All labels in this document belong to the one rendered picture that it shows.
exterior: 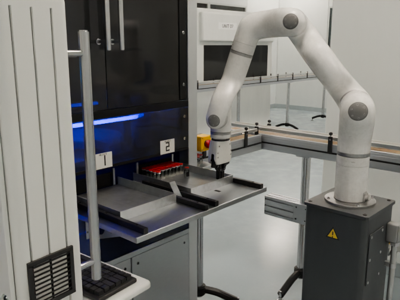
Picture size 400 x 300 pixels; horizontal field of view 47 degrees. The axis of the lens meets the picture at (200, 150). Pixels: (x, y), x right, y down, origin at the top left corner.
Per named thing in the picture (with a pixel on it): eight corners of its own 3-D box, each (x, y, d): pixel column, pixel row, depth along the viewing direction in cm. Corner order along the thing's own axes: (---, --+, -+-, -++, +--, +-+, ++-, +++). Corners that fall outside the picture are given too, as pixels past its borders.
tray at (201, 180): (133, 180, 199) (133, 172, 198) (175, 168, 218) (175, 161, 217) (190, 197, 177) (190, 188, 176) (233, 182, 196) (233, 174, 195)
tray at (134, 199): (63, 199, 174) (62, 190, 174) (118, 184, 193) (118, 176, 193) (120, 221, 152) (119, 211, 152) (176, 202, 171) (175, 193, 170)
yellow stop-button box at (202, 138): (190, 149, 221) (190, 135, 220) (200, 147, 227) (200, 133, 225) (202, 152, 217) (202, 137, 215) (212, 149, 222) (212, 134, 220)
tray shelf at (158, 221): (52, 207, 171) (52, 202, 171) (183, 170, 222) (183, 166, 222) (137, 243, 140) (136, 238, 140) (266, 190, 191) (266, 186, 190)
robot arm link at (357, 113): (369, 152, 179) (374, 90, 174) (372, 163, 162) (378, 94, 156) (336, 149, 182) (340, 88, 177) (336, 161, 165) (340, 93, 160)
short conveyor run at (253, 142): (183, 173, 224) (183, 141, 221) (161, 167, 234) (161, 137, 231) (263, 150, 274) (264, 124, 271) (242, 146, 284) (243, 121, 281)
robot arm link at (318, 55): (352, 131, 168) (352, 124, 184) (382, 112, 164) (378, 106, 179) (270, 22, 168) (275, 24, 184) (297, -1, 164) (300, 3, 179)
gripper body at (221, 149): (221, 133, 194) (221, 159, 197) (205, 136, 187) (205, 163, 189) (235, 135, 189) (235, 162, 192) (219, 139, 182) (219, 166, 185)
